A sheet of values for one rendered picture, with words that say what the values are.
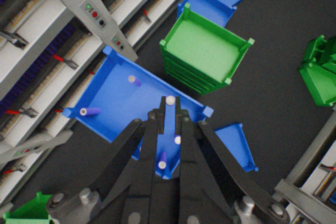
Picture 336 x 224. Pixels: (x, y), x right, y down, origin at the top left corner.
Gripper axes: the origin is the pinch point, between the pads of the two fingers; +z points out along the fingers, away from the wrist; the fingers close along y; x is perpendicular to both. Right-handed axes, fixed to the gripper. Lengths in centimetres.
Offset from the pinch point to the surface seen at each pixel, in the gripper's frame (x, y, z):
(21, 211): -83, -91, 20
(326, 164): -48, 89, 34
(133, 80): 2.1, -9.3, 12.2
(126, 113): -8.4, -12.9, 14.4
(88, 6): 22.0, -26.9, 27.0
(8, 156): -34, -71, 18
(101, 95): -3.8, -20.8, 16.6
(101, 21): 19.2, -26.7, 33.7
